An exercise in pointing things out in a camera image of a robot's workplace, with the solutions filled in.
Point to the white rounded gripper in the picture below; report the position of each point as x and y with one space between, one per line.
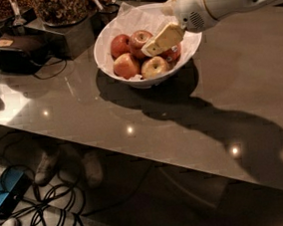
190 9

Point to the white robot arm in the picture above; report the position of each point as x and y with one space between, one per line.
224 8

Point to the right red apple with sticker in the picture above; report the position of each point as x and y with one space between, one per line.
172 54

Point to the front yellow-red apple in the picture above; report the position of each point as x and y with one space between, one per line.
154 67

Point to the white bowl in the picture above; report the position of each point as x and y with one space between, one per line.
108 48

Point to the white paper liner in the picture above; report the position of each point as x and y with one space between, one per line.
132 21

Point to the dark cup with spoon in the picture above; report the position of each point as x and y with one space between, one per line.
107 9

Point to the grey metal box stand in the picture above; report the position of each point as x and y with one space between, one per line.
65 42

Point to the glass jar of granola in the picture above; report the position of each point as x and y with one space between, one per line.
61 13

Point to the metal scoop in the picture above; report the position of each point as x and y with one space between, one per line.
18 19

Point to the black VR headset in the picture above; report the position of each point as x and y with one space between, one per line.
23 54

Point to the white shoe under table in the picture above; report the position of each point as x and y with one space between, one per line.
46 168

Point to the blue box on floor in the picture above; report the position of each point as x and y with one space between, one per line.
13 184

